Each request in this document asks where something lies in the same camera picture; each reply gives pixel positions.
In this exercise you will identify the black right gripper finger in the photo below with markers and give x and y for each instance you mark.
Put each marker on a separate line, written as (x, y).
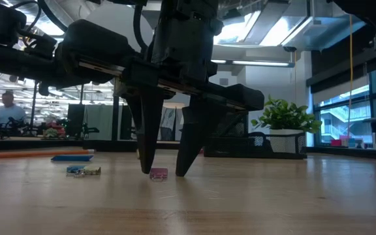
(147, 130)
(194, 130)

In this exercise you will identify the large pink binder clip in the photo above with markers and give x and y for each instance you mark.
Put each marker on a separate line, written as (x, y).
(158, 173)

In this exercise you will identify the blue eraser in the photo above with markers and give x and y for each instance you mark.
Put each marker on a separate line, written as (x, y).
(72, 158)

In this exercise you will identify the orange pencil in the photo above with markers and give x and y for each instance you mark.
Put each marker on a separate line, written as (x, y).
(38, 153)

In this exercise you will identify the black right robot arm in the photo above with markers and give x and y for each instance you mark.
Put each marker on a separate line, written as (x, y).
(191, 8)

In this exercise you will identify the black mesh desk organizer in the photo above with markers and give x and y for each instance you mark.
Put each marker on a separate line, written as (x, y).
(240, 150)

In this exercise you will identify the black partition panel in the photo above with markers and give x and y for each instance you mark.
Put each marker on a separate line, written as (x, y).
(124, 124)
(76, 117)

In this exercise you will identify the green partition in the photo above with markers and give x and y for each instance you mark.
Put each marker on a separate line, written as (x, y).
(98, 122)

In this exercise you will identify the person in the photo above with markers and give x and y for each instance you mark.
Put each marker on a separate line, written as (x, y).
(8, 114)

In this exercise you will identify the ceiling light strip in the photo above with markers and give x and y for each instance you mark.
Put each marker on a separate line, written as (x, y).
(260, 63)

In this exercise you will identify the green plant in white pot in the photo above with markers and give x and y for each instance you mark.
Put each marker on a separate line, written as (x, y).
(282, 114)

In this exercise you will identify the pink box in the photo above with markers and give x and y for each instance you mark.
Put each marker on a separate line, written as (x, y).
(336, 143)

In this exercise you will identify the dome security camera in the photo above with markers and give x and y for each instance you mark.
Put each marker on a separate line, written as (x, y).
(289, 49)

